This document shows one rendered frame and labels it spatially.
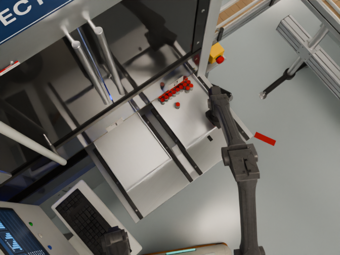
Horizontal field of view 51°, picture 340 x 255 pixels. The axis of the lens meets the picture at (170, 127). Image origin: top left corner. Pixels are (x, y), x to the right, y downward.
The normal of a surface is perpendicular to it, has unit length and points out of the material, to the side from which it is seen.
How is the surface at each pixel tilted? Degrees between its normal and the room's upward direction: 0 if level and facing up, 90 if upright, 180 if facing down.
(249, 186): 35
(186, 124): 0
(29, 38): 90
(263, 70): 0
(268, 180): 0
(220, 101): 41
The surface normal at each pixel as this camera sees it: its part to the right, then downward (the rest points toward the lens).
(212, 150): 0.00, -0.25
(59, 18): 0.59, 0.78
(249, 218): 0.04, 0.34
